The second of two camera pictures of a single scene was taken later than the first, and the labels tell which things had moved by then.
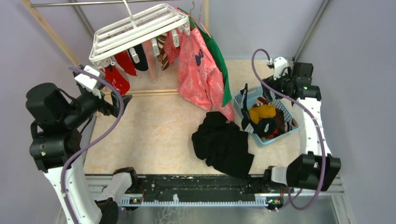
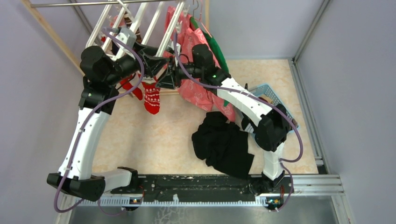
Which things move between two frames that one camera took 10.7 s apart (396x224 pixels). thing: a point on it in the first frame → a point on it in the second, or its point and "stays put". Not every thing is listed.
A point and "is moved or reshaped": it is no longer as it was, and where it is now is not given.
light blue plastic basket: (255, 94) stays put
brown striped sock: (161, 41) → (129, 22)
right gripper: (271, 82) → (171, 80)
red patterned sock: (114, 75) is moved or reshaped
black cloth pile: (223, 144) stays put
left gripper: (106, 108) → (152, 64)
